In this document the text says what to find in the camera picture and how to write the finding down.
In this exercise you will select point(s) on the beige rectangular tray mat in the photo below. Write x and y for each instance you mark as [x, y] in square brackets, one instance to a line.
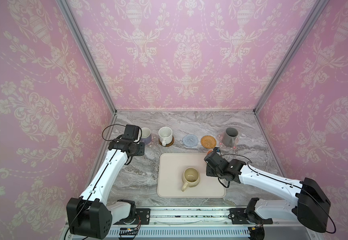
[171, 168]

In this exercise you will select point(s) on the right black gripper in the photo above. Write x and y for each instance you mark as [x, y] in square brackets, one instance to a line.
[211, 169]

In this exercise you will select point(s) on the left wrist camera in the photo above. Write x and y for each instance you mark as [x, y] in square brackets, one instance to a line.
[132, 133]

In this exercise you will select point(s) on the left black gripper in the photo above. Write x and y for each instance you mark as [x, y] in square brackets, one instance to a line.
[142, 149]

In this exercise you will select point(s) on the pink flower coaster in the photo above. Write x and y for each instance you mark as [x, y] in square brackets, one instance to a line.
[219, 138]

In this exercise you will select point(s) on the aluminium corner post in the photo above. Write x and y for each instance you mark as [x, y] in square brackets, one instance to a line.
[301, 35]
[83, 47]

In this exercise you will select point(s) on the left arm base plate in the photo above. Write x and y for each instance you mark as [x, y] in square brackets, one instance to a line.
[142, 215]

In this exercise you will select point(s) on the grey green ceramic mug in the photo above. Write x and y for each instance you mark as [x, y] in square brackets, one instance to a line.
[230, 137]

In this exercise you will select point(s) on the blue woven round coaster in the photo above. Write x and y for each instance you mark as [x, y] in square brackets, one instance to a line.
[190, 141]

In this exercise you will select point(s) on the right aluminium corner post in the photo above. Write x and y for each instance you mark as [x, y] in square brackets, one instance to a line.
[301, 35]

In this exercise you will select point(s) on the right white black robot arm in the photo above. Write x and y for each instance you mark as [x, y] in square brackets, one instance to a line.
[303, 201]

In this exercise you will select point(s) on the aluminium front rail frame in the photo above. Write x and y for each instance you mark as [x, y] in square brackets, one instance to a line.
[207, 223]

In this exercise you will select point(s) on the left aluminium corner post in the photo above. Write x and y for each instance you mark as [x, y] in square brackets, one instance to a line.
[83, 47]

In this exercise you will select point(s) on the yellow ceramic mug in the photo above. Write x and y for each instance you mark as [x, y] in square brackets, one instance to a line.
[190, 178]

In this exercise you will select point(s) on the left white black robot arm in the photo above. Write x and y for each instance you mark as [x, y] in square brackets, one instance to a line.
[89, 215]

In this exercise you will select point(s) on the white ceramic mug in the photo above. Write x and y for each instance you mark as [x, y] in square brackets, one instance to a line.
[165, 135]

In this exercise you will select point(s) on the brown wooden round coaster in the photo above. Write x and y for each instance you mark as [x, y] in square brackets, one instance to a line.
[167, 145]

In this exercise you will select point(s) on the lavender ceramic mug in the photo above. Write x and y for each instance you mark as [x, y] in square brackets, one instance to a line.
[146, 136]

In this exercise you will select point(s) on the tan rattan round coaster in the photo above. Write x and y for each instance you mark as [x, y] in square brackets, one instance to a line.
[208, 142]

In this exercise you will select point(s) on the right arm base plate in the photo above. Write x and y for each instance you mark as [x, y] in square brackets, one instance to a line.
[240, 216]

